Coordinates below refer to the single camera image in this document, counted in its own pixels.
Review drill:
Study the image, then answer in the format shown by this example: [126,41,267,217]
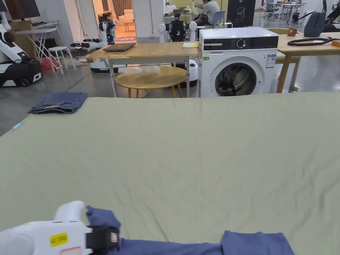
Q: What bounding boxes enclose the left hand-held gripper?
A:
[0,200,120,255]

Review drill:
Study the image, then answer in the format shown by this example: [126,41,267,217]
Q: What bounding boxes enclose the dark blue shirt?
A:
[85,206,295,255]

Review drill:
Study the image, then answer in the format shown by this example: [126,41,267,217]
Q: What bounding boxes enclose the bed with pale green sheet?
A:
[0,91,340,255]

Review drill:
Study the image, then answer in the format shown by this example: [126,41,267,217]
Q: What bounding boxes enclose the folded blue jeans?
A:
[28,92,88,115]

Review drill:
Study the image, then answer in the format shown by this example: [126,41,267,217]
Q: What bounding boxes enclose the round wooden low table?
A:
[115,66,188,99]

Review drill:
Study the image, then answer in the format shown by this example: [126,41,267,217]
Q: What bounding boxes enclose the white round stool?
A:
[47,46,77,75]

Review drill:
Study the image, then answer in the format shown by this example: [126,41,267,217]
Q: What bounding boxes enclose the wooden folding table with laptop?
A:
[86,41,200,98]

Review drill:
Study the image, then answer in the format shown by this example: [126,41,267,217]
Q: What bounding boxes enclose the white robot with black base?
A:
[0,10,43,88]

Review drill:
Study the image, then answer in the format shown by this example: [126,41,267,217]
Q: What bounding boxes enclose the white humanoid robot with arms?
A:
[70,12,118,73]

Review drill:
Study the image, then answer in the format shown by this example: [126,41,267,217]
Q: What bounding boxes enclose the white washing machine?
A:
[199,26,279,98]

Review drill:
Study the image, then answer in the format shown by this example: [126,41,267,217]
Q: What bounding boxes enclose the white desk with carton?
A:
[9,21,65,60]

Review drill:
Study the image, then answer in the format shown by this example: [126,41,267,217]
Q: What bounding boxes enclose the black and white humanoid robot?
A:
[158,9,199,88]

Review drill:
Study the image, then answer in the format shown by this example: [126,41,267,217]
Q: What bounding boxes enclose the cream sofa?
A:
[118,9,134,26]

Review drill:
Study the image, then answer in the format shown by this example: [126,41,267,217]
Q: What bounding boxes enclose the pale blue chair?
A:
[204,10,227,29]

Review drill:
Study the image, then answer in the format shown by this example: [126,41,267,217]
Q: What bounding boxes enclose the black screen on stand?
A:
[5,0,41,21]

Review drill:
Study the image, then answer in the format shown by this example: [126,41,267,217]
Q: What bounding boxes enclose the black standing banner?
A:
[226,0,257,27]

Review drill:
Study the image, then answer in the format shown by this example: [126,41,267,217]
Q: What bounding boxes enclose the large wooden table with bag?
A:
[265,10,340,94]

